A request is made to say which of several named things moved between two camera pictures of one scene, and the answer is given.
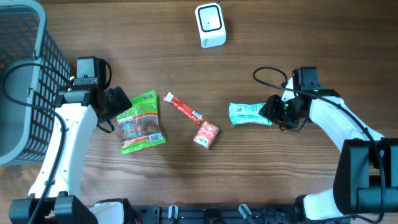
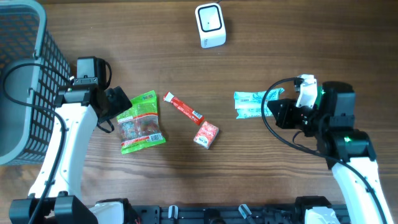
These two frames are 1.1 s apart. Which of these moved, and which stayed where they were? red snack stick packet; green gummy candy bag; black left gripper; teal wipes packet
Moved: teal wipes packet
Stayed: green gummy candy bag; red snack stick packet; black left gripper
